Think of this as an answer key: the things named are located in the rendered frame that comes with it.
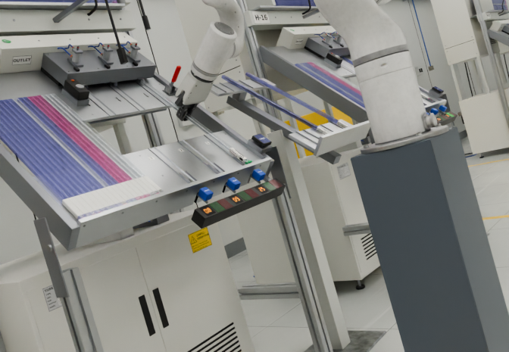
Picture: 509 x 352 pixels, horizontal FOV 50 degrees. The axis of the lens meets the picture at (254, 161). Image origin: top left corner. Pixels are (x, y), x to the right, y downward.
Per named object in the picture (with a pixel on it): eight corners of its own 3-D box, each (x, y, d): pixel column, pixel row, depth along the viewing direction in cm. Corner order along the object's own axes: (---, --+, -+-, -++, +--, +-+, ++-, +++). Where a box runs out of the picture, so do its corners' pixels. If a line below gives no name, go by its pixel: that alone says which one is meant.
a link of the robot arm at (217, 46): (207, 54, 166) (188, 59, 159) (224, 17, 159) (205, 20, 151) (226, 70, 164) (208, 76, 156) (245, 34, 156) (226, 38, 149)
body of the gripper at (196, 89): (207, 62, 167) (195, 91, 173) (184, 64, 160) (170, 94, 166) (223, 77, 165) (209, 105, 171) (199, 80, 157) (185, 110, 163)
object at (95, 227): (263, 178, 166) (272, 159, 163) (76, 248, 117) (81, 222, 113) (261, 176, 167) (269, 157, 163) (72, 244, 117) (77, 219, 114)
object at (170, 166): (263, 169, 166) (267, 160, 164) (74, 235, 116) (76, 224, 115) (221, 136, 174) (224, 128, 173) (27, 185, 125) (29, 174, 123)
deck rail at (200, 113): (267, 176, 168) (274, 160, 165) (263, 178, 166) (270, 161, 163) (128, 69, 200) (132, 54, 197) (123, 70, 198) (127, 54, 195)
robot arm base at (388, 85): (460, 125, 119) (438, 44, 119) (431, 139, 104) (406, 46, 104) (382, 144, 131) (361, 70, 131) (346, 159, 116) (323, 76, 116)
